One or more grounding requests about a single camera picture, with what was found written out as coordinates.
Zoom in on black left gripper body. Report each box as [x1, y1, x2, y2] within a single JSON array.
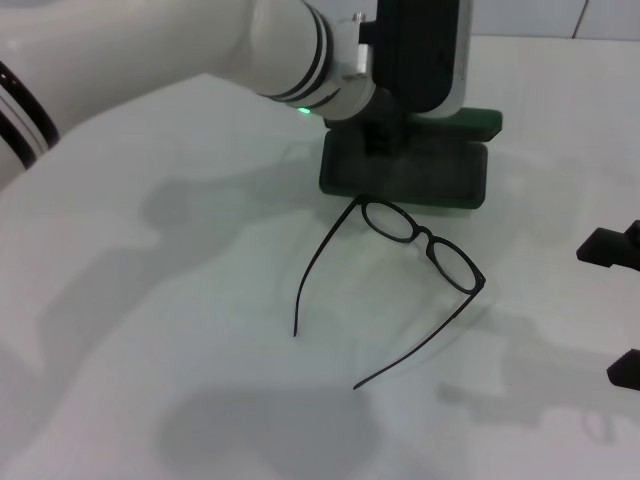
[[366, 87, 409, 156]]

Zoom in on green glasses case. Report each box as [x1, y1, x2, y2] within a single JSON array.
[[318, 107, 503, 217]]

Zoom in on black glasses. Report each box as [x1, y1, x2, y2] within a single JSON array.
[[292, 195, 487, 390]]

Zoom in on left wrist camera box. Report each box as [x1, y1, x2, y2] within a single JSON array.
[[372, 0, 474, 120]]

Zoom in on silver left camera mount bracket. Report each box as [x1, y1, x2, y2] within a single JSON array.
[[338, 12, 376, 82]]

